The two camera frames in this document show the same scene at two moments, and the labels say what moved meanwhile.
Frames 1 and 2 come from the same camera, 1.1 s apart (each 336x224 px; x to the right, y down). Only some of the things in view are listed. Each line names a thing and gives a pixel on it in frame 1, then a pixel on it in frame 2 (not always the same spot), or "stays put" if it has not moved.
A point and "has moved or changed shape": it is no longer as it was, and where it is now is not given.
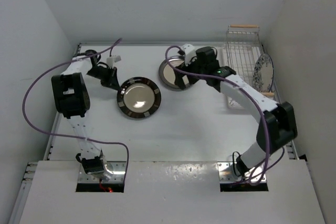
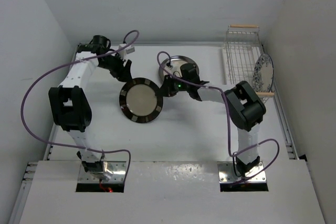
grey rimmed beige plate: (166, 74) stays put
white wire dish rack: (243, 46) stays put
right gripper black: (179, 81) to (167, 89)
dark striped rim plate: (139, 97) has moved or changed shape
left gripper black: (112, 80) to (122, 73)
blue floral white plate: (263, 73) stays put
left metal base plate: (118, 175) stays put
